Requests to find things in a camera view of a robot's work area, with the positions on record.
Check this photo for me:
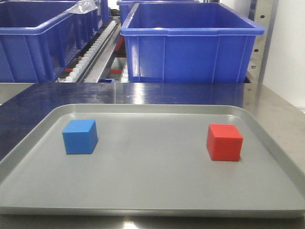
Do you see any red cube block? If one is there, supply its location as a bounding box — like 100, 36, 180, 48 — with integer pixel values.
206, 124, 243, 162

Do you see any blue cube block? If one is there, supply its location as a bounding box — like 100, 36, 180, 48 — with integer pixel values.
62, 119, 98, 155

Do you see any grey metal tray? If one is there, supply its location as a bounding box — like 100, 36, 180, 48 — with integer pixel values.
0, 104, 305, 218

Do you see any white roller conveyor rail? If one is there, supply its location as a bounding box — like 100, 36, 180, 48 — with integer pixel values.
60, 21, 117, 83

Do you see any right blue plastic bin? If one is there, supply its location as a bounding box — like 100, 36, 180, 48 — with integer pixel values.
121, 2, 264, 83

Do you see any clear plastic film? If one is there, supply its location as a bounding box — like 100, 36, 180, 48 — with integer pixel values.
65, 0, 98, 14

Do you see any left blue plastic bin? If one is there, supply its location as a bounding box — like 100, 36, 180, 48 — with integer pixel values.
0, 0, 102, 83

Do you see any blue plastic bin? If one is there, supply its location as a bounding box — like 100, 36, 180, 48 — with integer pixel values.
121, 2, 264, 83
0, 0, 102, 83

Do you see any metal shelf upright post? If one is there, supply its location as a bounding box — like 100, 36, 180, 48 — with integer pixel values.
247, 0, 279, 83

